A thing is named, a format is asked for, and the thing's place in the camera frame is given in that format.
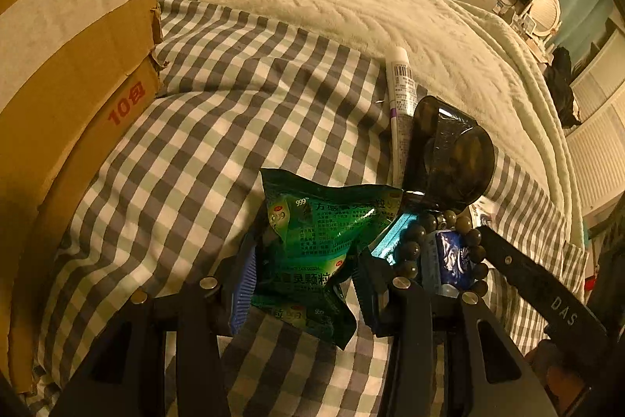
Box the person's right hand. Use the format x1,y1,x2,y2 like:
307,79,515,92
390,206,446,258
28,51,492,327
530,341,591,405

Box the light blue card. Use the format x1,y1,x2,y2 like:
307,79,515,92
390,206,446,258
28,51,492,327
368,212,411,266

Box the white cream tube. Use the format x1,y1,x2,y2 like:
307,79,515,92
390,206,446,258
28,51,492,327
385,47,421,188

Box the white oval vanity mirror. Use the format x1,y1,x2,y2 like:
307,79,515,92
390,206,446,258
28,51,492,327
518,0,562,41

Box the dark cloth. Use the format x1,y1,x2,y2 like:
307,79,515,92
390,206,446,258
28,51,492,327
581,202,625,325

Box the dark bead bracelet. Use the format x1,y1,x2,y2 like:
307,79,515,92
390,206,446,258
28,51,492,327
393,209,491,301

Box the dark round jar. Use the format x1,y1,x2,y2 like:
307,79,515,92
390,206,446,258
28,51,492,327
409,95,496,210

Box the blue foil packet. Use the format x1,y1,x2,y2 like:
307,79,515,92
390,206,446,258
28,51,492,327
422,229,477,295

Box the white wardrobe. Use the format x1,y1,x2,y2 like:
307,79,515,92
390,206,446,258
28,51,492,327
566,31,625,222

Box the brown cardboard box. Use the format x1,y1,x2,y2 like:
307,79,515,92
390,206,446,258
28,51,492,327
0,0,164,393

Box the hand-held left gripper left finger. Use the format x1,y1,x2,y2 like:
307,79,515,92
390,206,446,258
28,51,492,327
49,246,259,417

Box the green medicine sachet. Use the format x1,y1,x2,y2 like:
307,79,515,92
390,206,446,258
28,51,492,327
259,168,406,349

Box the dark hanging clothes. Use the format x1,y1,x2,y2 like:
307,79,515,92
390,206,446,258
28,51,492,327
542,47,582,129

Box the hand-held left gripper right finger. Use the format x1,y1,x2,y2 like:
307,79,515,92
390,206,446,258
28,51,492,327
354,251,557,417

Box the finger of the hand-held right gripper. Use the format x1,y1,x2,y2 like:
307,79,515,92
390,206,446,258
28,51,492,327
476,226,543,295

